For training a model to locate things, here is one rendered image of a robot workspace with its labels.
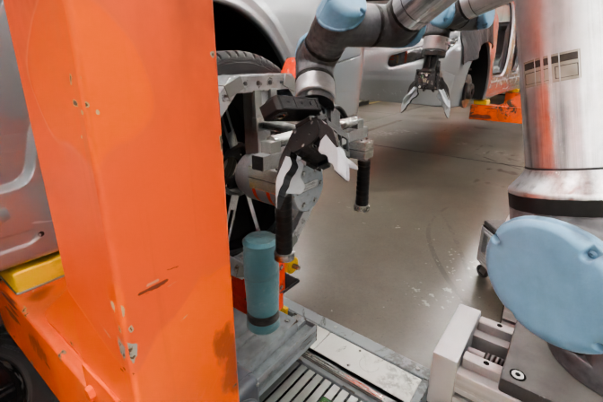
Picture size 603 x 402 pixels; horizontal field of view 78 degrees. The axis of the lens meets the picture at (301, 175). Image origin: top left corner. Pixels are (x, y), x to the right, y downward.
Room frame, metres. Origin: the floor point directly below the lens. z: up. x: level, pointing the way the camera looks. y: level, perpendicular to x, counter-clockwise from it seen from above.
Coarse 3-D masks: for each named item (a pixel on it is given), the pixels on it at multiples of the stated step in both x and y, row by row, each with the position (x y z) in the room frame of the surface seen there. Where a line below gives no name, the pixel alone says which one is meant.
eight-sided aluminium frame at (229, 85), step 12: (228, 84) 0.87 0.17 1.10; (240, 84) 0.90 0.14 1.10; (252, 84) 0.93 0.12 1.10; (264, 84) 0.97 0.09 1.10; (276, 84) 1.00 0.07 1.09; (288, 84) 1.04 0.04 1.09; (228, 96) 0.87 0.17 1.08; (300, 216) 1.09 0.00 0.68; (300, 228) 1.08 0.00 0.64; (240, 264) 0.88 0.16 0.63; (240, 276) 0.87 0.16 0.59
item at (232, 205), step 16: (240, 96) 1.22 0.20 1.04; (224, 112) 1.00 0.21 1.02; (240, 112) 1.31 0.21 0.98; (224, 128) 0.99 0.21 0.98; (224, 144) 1.01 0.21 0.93; (240, 144) 1.04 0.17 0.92; (224, 160) 0.99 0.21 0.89; (224, 176) 1.03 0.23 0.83; (240, 192) 1.03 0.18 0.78; (240, 208) 1.22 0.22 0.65; (256, 208) 1.19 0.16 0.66; (272, 208) 1.17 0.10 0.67; (240, 224) 1.14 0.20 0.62; (256, 224) 1.07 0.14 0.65; (272, 224) 1.11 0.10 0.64; (240, 240) 1.04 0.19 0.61
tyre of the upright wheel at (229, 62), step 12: (216, 60) 0.96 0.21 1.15; (228, 60) 0.98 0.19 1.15; (240, 60) 1.02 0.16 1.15; (252, 60) 1.05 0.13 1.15; (264, 60) 1.09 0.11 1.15; (228, 72) 0.98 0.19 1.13; (240, 72) 1.02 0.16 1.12; (252, 72) 1.05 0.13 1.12; (264, 72) 1.09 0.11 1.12; (276, 72) 1.13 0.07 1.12; (240, 252) 1.00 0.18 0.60
